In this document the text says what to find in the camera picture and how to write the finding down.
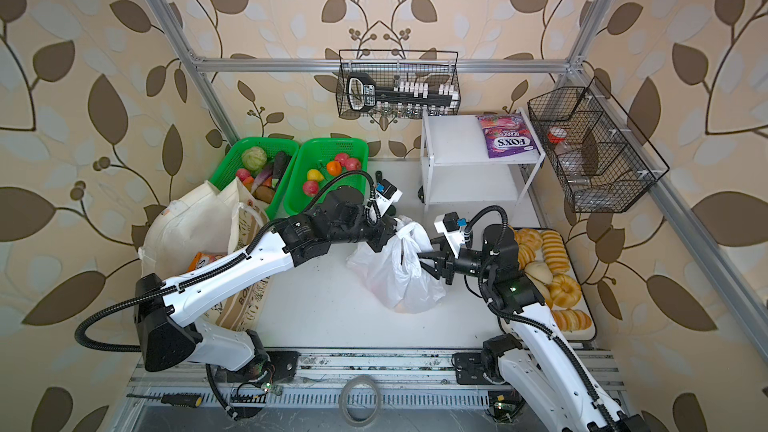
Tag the green cabbage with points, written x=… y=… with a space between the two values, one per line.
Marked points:
x=254 y=159

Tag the white plastic bag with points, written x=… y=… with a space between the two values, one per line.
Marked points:
x=394 y=275

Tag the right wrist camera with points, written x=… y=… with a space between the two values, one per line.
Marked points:
x=452 y=233

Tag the white two-tier shelf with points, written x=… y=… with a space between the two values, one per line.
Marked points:
x=456 y=168

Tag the light purple eggplant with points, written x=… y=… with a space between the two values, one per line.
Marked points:
x=263 y=179

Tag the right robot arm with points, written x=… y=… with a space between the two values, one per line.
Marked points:
x=534 y=358

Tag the plastic bottle red cap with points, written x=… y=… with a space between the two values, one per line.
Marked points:
x=569 y=156

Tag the left green vegetable basket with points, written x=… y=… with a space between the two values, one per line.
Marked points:
x=231 y=163

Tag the cream floral tote bag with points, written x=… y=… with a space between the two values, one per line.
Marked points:
x=204 y=220

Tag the tape roll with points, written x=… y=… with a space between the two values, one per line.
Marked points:
x=360 y=401

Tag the yellow lemon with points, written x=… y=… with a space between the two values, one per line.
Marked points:
x=315 y=175

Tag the right black wire basket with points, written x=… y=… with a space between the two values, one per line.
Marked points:
x=620 y=162

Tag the purple Fox's candy bag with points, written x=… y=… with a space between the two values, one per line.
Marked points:
x=506 y=136

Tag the orange snack bag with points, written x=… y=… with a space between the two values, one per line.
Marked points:
x=202 y=259

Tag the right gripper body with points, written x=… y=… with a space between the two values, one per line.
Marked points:
x=468 y=264

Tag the black tool set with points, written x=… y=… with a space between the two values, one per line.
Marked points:
x=400 y=97

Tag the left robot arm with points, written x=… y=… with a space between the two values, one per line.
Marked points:
x=168 y=314

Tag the black wire basket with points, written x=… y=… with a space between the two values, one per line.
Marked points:
x=435 y=66
x=620 y=162

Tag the yellow handled screwdriver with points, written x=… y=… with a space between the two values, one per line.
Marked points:
x=185 y=400

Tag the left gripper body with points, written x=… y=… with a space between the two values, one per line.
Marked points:
x=374 y=233

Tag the bread tray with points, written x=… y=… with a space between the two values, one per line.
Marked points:
x=544 y=260

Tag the back black wire basket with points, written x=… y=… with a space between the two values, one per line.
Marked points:
x=435 y=66

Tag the dark green cucumber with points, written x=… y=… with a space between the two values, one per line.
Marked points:
x=280 y=165

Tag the pink red apple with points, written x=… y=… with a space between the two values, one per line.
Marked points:
x=352 y=164

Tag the orange fruit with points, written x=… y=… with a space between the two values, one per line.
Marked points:
x=334 y=168

